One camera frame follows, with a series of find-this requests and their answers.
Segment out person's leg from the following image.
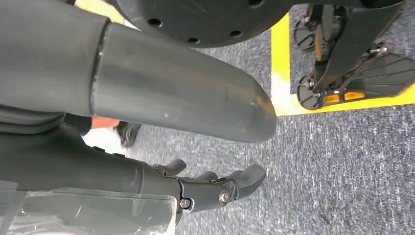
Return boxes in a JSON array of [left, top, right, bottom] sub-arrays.
[[64, 113, 142, 148]]

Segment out black round plate with holes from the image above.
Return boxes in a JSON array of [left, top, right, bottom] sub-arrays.
[[115, 0, 406, 48]]

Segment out black wheeled stand orange reflectors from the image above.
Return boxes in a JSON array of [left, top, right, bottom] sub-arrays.
[[293, 0, 415, 111]]

